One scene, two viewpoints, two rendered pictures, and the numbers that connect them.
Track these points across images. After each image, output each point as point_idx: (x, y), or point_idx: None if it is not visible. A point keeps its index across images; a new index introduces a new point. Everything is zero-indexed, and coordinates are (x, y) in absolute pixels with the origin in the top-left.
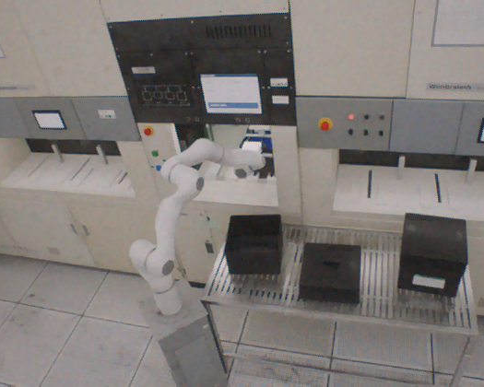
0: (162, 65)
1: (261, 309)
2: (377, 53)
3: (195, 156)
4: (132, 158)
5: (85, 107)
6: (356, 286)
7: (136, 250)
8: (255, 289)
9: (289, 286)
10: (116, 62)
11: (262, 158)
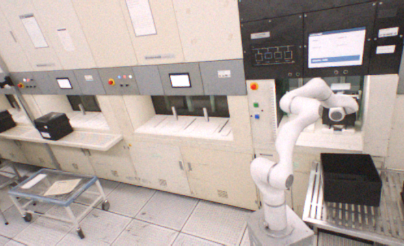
0: (277, 30)
1: (371, 237)
2: None
3: (313, 90)
4: (236, 109)
5: (208, 69)
6: None
7: (259, 164)
8: (357, 217)
9: (395, 219)
10: (239, 30)
11: (356, 103)
